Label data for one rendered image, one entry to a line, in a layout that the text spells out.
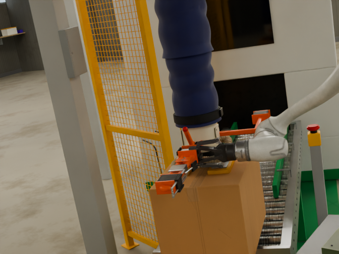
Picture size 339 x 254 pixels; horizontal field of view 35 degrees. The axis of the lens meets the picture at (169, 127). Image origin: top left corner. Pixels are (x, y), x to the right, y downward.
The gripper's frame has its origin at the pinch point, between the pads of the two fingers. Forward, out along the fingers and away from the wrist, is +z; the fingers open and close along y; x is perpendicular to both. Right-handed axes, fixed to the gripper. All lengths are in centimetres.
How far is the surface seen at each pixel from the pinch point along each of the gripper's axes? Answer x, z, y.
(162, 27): 19, 8, -54
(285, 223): 55, -31, 60
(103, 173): 307, 186, 112
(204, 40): 23, -9, -45
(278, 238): 48, -27, 65
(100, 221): 93, 94, 72
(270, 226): 65, -22, 67
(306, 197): 225, -34, 120
